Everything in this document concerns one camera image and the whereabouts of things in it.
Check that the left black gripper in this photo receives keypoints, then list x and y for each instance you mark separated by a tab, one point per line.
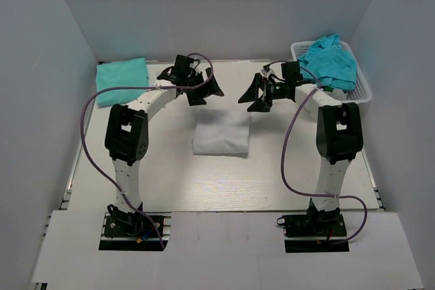
197	98

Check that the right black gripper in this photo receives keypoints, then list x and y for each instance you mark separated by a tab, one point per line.
252	94

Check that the white t shirt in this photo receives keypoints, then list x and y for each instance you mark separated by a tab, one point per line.
221	132

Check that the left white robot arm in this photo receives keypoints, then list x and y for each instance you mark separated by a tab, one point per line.
127	135

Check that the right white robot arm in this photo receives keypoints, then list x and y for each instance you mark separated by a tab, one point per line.
338	133

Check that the folded green t shirt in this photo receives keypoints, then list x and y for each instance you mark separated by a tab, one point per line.
122	73

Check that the crumpled blue t shirt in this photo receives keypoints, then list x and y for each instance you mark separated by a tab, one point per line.
327	63

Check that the grey white shirt in basket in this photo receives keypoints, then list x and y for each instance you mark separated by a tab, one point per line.
337	94

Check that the white plastic basket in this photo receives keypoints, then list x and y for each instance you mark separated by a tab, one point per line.
360	94

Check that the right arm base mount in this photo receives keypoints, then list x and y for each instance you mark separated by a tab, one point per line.
314	231

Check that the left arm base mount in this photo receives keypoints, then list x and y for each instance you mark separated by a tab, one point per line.
133	232

